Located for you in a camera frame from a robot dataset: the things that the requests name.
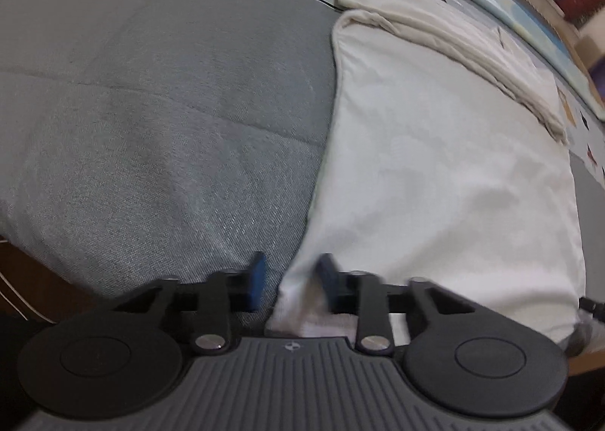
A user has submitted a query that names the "white cable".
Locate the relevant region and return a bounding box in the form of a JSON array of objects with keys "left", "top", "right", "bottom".
[{"left": 0, "top": 270, "right": 30, "bottom": 316}]

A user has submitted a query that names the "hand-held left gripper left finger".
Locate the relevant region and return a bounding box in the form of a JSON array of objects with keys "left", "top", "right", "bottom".
[{"left": 106, "top": 251, "right": 268, "bottom": 356}]

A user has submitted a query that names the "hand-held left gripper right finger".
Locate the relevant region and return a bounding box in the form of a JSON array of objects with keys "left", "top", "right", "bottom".
[{"left": 313, "top": 254, "right": 480, "bottom": 356}]

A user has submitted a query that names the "wooden bed frame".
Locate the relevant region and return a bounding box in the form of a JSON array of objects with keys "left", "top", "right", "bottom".
[{"left": 0, "top": 233, "right": 605, "bottom": 431}]

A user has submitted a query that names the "white long-sleeved shirt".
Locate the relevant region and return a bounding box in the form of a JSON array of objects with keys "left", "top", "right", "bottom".
[{"left": 265, "top": 0, "right": 587, "bottom": 347}]

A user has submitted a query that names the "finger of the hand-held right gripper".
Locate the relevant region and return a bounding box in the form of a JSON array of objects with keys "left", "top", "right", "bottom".
[{"left": 577, "top": 296, "right": 605, "bottom": 318}]

